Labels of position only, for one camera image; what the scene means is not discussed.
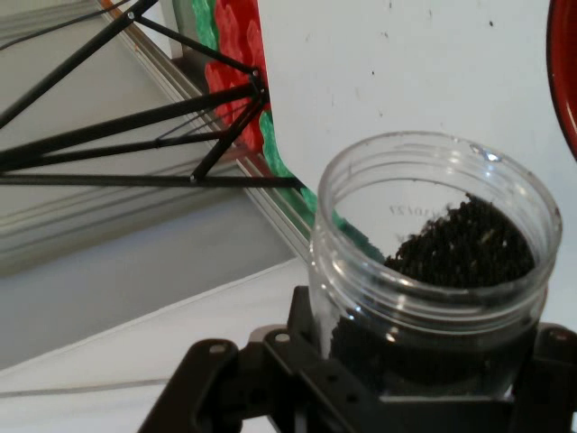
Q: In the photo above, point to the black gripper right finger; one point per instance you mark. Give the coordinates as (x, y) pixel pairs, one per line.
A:
(552, 383)

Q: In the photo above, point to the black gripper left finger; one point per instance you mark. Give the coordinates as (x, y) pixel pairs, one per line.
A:
(270, 383)

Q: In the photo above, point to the clear jar with black granules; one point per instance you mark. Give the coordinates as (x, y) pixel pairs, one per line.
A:
(451, 325)

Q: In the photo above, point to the red bowl with black rim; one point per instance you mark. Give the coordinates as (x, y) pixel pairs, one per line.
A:
(565, 90)

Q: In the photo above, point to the black tripod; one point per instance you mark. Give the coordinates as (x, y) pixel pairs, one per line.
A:
(112, 124)

